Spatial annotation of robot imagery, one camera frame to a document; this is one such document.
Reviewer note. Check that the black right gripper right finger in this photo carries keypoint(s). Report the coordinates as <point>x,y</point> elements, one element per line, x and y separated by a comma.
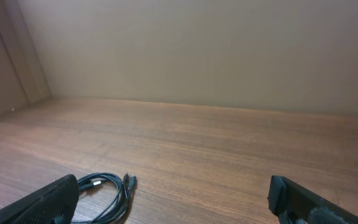
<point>292,203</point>

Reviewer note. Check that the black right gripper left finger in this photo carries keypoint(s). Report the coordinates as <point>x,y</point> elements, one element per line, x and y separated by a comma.
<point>54,203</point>

